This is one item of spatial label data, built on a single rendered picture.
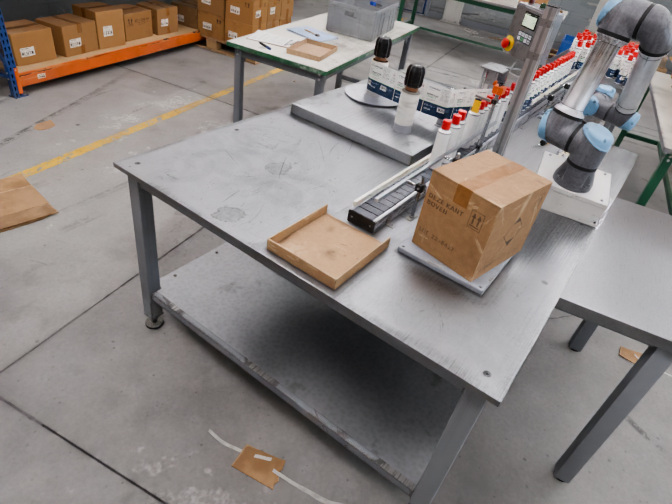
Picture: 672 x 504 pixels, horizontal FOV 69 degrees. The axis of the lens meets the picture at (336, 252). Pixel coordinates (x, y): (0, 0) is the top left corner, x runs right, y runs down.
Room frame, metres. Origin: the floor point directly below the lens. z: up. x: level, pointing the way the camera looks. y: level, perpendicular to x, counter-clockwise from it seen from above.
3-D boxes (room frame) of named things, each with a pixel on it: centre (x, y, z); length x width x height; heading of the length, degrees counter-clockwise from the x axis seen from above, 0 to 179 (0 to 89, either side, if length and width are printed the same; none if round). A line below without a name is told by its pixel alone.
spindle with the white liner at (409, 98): (2.18, -0.19, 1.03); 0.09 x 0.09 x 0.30
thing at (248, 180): (2.05, -0.33, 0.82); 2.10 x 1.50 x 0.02; 150
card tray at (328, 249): (1.24, 0.02, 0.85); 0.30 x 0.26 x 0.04; 150
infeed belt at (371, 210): (2.11, -0.47, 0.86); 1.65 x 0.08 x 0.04; 150
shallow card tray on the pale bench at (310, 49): (3.43, 0.41, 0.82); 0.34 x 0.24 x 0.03; 166
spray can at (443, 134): (1.85, -0.33, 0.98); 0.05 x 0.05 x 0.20
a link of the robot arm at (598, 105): (2.07, -0.93, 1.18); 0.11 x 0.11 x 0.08; 51
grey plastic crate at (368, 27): (4.31, 0.14, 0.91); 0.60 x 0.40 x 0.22; 164
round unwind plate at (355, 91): (2.56, -0.04, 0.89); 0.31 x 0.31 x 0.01
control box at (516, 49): (2.16, -0.60, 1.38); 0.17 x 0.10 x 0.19; 25
